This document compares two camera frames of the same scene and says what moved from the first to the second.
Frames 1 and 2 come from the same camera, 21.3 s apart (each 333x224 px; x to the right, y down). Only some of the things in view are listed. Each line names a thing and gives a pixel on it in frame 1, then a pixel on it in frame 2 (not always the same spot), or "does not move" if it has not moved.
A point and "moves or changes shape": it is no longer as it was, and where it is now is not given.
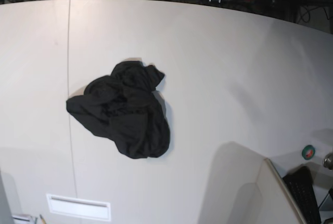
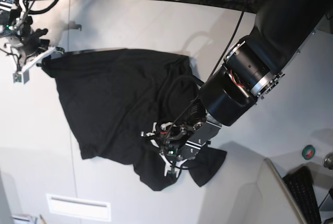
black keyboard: (300, 183) does not move
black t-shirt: (126, 107) moves or changes shape
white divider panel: (280, 206) does not move
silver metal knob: (328, 161) does not move
